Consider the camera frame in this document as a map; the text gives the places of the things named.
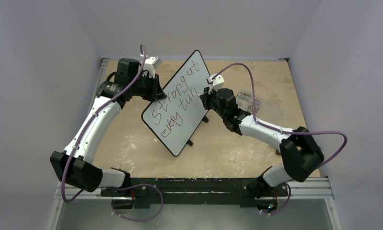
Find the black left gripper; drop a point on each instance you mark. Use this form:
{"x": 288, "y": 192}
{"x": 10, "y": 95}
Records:
{"x": 156, "y": 93}

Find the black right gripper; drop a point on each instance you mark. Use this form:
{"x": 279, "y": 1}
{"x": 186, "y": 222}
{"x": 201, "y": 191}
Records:
{"x": 208, "y": 99}

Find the white whiteboard black frame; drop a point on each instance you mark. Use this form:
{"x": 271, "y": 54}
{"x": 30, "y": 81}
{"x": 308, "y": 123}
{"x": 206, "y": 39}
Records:
{"x": 174, "y": 120}

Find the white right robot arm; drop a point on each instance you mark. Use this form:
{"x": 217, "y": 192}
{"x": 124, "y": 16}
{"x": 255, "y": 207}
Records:
{"x": 300, "y": 152}

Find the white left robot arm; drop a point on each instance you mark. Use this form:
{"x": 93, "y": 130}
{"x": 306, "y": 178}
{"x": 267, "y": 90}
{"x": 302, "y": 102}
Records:
{"x": 74, "y": 165}

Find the clear plastic screw box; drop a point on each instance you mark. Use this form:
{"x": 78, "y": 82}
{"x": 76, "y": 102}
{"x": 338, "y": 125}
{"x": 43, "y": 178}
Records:
{"x": 266, "y": 109}

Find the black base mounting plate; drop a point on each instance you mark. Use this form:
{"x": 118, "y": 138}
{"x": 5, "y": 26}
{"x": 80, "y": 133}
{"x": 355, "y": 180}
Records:
{"x": 243, "y": 192}

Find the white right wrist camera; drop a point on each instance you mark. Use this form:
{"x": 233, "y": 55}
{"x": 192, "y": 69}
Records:
{"x": 215, "y": 82}

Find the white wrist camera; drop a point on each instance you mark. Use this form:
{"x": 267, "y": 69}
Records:
{"x": 215, "y": 82}
{"x": 150, "y": 65}

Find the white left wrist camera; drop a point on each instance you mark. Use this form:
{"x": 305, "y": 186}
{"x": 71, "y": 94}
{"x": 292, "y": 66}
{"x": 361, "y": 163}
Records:
{"x": 150, "y": 65}

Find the aluminium extrusion rail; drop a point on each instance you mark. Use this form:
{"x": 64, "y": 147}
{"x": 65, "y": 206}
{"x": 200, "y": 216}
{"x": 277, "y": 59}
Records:
{"x": 312, "y": 188}

